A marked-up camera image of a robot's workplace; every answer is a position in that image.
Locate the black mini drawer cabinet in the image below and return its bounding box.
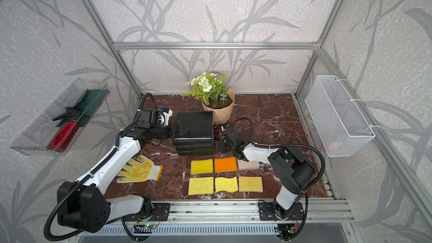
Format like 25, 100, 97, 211
172, 111, 214, 156

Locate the orange white sponge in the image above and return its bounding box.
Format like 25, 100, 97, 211
237, 160, 260, 171

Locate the bright yellow sponge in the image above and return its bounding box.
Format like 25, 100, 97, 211
191, 159, 214, 175

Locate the wavy yellow green sponge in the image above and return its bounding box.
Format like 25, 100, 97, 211
214, 177, 239, 193

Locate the pale yellow sponge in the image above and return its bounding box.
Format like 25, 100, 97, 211
238, 177, 263, 193

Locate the yellow square cellulose sponge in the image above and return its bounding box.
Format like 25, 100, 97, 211
188, 177, 214, 195

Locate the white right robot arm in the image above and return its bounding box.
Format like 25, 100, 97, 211
219, 117, 326, 220

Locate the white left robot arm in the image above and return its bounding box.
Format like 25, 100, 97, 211
43, 107, 190, 241

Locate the beige ribbed flower pot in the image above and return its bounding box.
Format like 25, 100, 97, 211
201, 88, 235, 125

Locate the yellow white work glove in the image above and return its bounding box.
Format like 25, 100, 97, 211
116, 155, 163, 183

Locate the artificial green flower plant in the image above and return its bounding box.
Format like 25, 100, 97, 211
183, 72, 228, 109

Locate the dark green pad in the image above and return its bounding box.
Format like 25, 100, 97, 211
52, 90, 109, 128

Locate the pink item in basket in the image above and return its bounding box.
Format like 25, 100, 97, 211
326, 141, 344, 156

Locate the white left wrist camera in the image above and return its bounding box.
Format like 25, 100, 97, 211
158, 108, 173, 126

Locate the red handled garden tool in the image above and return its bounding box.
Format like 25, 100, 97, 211
47, 119, 79, 153

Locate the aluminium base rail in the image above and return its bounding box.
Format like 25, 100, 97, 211
126, 198, 363, 243

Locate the aluminium cage frame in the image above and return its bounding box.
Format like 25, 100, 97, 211
81, 0, 432, 225

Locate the clear plastic wall tray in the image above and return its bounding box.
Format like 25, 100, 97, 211
11, 78, 110, 156

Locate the white wire mesh basket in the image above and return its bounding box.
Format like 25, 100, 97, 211
306, 75, 376, 158

